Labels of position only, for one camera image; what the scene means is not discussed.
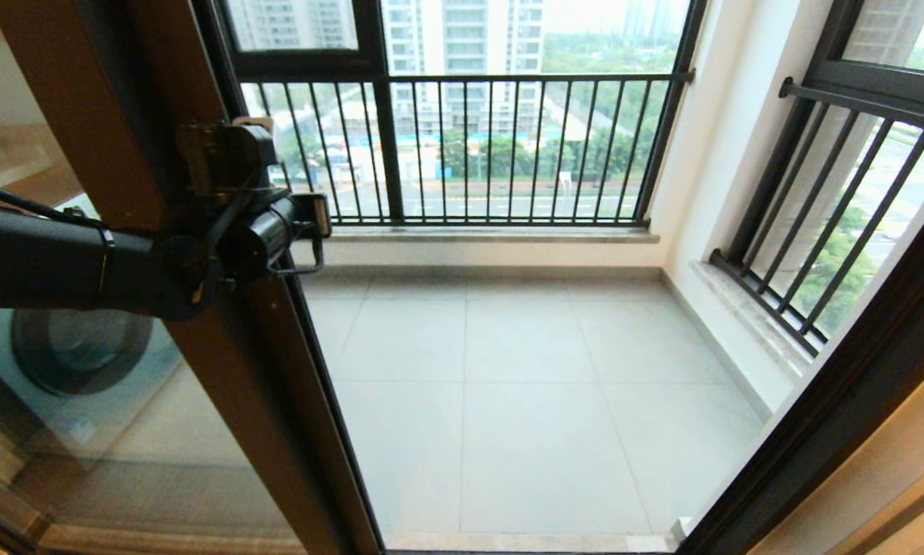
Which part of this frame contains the narrow dark window frame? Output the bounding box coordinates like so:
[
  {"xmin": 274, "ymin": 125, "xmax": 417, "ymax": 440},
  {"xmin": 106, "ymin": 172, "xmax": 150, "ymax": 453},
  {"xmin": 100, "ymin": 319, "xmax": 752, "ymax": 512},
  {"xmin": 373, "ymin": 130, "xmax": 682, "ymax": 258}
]
[{"xmin": 727, "ymin": 0, "xmax": 924, "ymax": 267}]

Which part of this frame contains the short grey stone window sill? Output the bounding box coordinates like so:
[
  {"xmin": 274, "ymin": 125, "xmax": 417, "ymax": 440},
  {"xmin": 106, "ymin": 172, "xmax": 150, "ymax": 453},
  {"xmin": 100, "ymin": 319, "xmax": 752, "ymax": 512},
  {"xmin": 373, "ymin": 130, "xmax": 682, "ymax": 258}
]
[{"xmin": 689, "ymin": 261, "xmax": 813, "ymax": 380}]

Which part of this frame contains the black cable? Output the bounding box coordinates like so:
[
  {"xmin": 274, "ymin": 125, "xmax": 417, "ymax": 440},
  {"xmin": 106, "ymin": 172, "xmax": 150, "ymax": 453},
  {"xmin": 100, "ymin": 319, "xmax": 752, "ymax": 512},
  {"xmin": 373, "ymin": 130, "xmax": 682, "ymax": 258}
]
[{"xmin": 0, "ymin": 177, "xmax": 112, "ymax": 232}]

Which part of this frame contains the long grey stone window sill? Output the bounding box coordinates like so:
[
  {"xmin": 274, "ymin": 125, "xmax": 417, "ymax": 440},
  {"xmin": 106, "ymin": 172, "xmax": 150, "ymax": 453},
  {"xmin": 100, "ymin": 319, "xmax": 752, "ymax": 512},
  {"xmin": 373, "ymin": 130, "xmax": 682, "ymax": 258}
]
[{"xmin": 307, "ymin": 227, "xmax": 661, "ymax": 247}]

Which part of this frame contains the short black window railing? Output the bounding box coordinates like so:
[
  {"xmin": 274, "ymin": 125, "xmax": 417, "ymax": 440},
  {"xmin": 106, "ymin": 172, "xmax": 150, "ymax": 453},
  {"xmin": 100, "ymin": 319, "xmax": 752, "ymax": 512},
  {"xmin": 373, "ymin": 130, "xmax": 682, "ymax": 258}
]
[{"xmin": 708, "ymin": 77, "xmax": 924, "ymax": 357}]

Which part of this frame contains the silver front-load washing machine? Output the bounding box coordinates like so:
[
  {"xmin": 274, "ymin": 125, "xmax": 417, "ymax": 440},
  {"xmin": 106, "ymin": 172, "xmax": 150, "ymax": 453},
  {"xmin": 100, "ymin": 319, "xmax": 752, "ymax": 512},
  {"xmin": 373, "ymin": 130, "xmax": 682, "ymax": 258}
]
[{"xmin": 0, "ymin": 308, "xmax": 185, "ymax": 463}]

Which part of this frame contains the brown sliding door with lock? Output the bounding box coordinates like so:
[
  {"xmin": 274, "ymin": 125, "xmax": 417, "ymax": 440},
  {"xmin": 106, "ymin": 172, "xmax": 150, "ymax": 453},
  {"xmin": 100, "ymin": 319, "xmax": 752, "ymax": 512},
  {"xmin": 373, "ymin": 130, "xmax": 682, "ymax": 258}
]
[{"xmin": 76, "ymin": 0, "xmax": 385, "ymax": 555}]

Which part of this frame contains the long black window railing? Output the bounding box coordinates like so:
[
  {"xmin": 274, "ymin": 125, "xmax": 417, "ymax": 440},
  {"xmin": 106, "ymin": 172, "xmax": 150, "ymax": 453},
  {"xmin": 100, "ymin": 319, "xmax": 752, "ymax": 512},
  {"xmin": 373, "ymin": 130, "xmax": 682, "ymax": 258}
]
[{"xmin": 238, "ymin": 73, "xmax": 694, "ymax": 230}]

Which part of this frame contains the brown glass door without lock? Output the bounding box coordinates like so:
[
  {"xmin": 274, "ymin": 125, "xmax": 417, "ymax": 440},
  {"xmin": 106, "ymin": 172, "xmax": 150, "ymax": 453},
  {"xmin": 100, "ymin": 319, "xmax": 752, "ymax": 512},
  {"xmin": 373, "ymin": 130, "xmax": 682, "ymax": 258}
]
[{"xmin": 0, "ymin": 0, "xmax": 347, "ymax": 555}]

